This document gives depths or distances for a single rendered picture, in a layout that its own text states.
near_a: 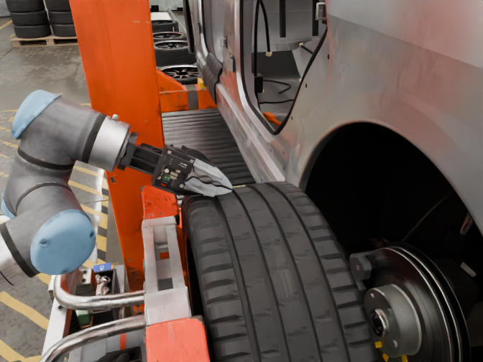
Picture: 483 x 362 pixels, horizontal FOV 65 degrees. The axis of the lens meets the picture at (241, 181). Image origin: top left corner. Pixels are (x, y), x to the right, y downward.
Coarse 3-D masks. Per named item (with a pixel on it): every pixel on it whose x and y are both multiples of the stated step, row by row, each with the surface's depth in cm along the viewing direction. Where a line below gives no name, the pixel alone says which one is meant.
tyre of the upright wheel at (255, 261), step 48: (240, 192) 74; (288, 192) 73; (192, 240) 65; (240, 240) 60; (288, 240) 61; (336, 240) 63; (240, 288) 56; (288, 288) 56; (336, 288) 57; (240, 336) 52; (288, 336) 53; (336, 336) 53
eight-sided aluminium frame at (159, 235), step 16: (144, 224) 73; (160, 224) 73; (176, 224) 73; (144, 240) 69; (160, 240) 73; (176, 240) 69; (144, 256) 65; (176, 256) 65; (176, 272) 62; (176, 288) 59; (144, 304) 57; (160, 304) 56; (176, 304) 57; (160, 320) 56
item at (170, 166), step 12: (132, 132) 66; (132, 144) 63; (132, 156) 63; (144, 156) 65; (156, 156) 66; (168, 156) 64; (180, 156) 66; (120, 168) 66; (132, 168) 63; (144, 168) 66; (156, 168) 64; (168, 168) 66; (180, 168) 65; (192, 168) 66; (156, 180) 66; (168, 180) 65; (180, 180) 67
